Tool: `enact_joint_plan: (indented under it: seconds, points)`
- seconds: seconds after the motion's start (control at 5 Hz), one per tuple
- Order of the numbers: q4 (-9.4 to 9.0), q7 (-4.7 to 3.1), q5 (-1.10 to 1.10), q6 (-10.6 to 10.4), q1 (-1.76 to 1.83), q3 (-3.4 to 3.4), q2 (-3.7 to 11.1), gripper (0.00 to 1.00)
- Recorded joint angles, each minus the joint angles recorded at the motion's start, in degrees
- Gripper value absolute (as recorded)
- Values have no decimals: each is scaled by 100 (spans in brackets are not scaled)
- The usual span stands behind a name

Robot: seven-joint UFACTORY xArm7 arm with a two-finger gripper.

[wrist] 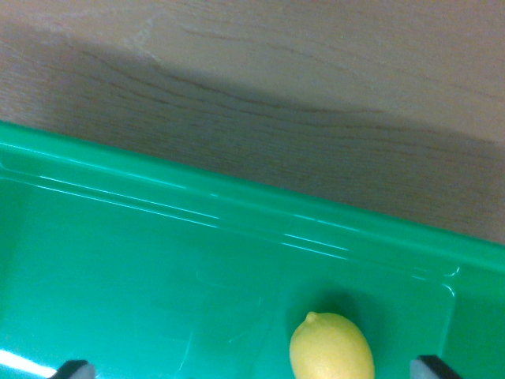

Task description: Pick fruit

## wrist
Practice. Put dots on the green plastic bin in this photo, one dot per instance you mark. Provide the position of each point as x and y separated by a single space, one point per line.
158 276

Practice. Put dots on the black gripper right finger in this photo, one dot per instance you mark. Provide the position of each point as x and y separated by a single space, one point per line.
430 369

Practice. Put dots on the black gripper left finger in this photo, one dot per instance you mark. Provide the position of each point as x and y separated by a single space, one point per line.
75 371

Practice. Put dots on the yellow lemon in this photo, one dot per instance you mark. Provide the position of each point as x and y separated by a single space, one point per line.
331 349

